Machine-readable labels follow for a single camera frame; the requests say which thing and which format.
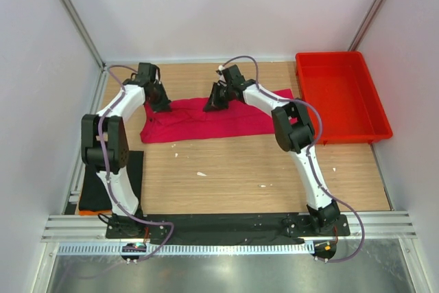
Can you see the orange folded t shirt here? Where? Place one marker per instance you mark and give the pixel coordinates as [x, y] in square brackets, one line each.
[94, 213]

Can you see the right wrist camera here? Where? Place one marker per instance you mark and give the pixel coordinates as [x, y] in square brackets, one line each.
[231, 75]

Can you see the magenta t shirt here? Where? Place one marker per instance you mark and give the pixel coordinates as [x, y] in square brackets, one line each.
[187, 121]

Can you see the red plastic bin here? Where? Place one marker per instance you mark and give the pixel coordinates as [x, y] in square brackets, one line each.
[339, 86]

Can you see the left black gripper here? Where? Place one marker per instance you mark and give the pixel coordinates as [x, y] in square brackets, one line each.
[164, 106]

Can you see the black folded t shirt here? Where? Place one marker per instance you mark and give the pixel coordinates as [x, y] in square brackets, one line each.
[94, 196]

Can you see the slotted grey cable duct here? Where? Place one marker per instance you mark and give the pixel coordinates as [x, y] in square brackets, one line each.
[127, 249]

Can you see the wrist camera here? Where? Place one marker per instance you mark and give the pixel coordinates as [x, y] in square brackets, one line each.
[231, 75]
[148, 72]

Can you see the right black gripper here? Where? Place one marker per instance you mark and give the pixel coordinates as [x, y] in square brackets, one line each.
[212, 101]

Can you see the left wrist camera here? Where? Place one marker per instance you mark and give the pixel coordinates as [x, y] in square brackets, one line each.
[148, 72]

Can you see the aluminium corner post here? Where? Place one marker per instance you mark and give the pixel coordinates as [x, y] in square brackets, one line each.
[366, 24]
[84, 34]

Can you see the left aluminium corner post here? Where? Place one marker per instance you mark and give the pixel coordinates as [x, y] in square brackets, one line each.
[84, 34]

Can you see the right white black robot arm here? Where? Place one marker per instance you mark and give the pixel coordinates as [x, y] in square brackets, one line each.
[295, 135]

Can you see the right aluminium corner post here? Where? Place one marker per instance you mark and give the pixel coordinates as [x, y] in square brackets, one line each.
[366, 24]

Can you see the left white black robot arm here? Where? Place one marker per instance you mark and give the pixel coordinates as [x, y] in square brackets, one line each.
[105, 145]

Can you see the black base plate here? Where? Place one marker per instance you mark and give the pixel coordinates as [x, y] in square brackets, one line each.
[252, 229]

